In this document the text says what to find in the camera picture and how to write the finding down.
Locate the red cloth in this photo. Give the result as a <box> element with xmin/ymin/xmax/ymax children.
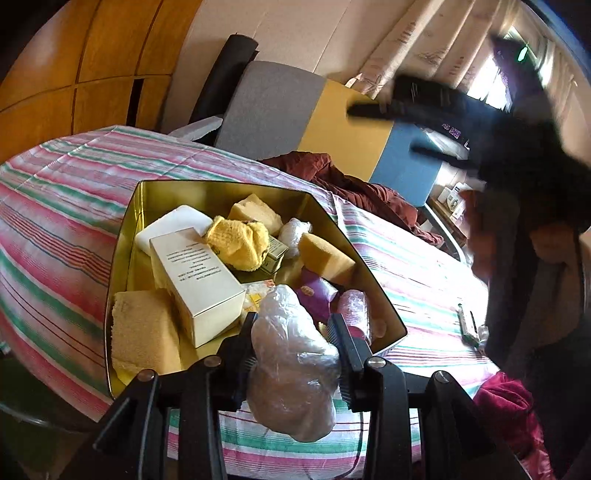
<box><xmin>473</xmin><ymin>371</ymin><xmax>555</xmax><ymax>480</ymax></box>

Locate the gold tin box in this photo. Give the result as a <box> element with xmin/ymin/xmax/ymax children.
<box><xmin>104</xmin><ymin>179</ymin><xmax>408</xmax><ymax>400</ymax></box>

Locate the green marker pen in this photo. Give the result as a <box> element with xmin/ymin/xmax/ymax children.
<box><xmin>456</xmin><ymin>304</ymin><xmax>472</xmax><ymax>344</ymax></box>

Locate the clear plastic bundle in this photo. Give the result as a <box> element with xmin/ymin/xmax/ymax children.
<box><xmin>245</xmin><ymin>284</ymin><xmax>345</xmax><ymax>444</ymax></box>

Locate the white plastic wrap ball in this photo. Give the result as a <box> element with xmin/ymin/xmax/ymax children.
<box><xmin>278</xmin><ymin>218</ymin><xmax>314</xmax><ymax>259</ymax></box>

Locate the grey yellow blue headboard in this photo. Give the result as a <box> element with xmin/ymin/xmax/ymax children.
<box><xmin>215</xmin><ymin>60</ymin><xmax>439</xmax><ymax>206</ymax></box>

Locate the pink patterned curtain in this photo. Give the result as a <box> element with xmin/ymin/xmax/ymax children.
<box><xmin>346</xmin><ymin>0</ymin><xmax>513</xmax><ymax>112</ymax></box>

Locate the cream cardboard box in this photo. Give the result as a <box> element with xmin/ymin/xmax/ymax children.
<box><xmin>148</xmin><ymin>227</ymin><xmax>247</xmax><ymax>349</ymax></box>

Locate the yellow label snack packet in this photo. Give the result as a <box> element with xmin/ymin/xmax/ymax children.
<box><xmin>240</xmin><ymin>281</ymin><xmax>278</xmax><ymax>319</ymax></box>

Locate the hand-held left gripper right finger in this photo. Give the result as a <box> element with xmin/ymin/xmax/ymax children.
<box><xmin>325</xmin><ymin>313</ymin><xmax>532</xmax><ymax>480</ymax></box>

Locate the black rolled mat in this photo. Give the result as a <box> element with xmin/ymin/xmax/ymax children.
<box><xmin>189</xmin><ymin>34</ymin><xmax>259</xmax><ymax>134</ymax></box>

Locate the yellow knitted cloth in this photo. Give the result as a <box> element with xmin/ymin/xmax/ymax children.
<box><xmin>204</xmin><ymin>216</ymin><xmax>272</xmax><ymax>272</ymax></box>

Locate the yellow sponge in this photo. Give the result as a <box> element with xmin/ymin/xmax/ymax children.
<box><xmin>297</xmin><ymin>232</ymin><xmax>357</xmax><ymax>287</ymax></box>
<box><xmin>227</xmin><ymin>194</ymin><xmax>284</xmax><ymax>236</ymax></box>

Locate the grey bed rail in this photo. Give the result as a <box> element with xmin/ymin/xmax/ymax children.
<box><xmin>422</xmin><ymin>203</ymin><xmax>469</xmax><ymax>266</ymax></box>
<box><xmin>167</xmin><ymin>115</ymin><xmax>225</xmax><ymax>144</ymax></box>

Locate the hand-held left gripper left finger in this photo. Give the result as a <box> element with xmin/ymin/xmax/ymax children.
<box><xmin>60</xmin><ymin>311</ymin><xmax>259</xmax><ymax>480</ymax></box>

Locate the purple packet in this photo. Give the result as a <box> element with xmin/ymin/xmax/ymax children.
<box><xmin>295</xmin><ymin>268</ymin><xmax>340</xmax><ymax>319</ymax></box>

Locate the white carton box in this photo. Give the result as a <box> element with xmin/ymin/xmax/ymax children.
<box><xmin>438</xmin><ymin>184</ymin><xmax>466</xmax><ymax>219</ymax></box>

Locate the beige sponge block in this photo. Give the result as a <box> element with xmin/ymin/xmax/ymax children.
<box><xmin>111</xmin><ymin>290</ymin><xmax>184</xmax><ymax>377</ymax></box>

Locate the striped bed sheet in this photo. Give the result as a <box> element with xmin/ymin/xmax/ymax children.
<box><xmin>0</xmin><ymin>124</ymin><xmax>504</xmax><ymax>480</ymax></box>

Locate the person's right forearm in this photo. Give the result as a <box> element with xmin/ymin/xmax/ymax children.
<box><xmin>462</xmin><ymin>187</ymin><xmax>583</xmax><ymax>365</ymax></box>

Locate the green carton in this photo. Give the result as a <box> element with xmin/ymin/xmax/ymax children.
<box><xmin>261</xmin><ymin>236</ymin><xmax>289</xmax><ymax>273</ymax></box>

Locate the wooden wardrobe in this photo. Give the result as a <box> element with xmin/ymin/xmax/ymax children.
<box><xmin>0</xmin><ymin>0</ymin><xmax>204</xmax><ymax>162</ymax></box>

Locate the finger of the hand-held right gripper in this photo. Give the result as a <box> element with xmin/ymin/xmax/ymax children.
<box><xmin>346</xmin><ymin>102</ymin><xmax>417</xmax><ymax>123</ymax></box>
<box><xmin>410</xmin><ymin>143</ymin><xmax>479</xmax><ymax>175</ymax></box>

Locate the white rectangular block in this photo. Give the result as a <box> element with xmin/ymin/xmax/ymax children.
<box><xmin>135</xmin><ymin>204</ymin><xmax>214</xmax><ymax>256</ymax></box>

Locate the maroon quilt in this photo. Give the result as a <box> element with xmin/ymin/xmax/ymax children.
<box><xmin>261</xmin><ymin>151</ymin><xmax>446</xmax><ymax>247</ymax></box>

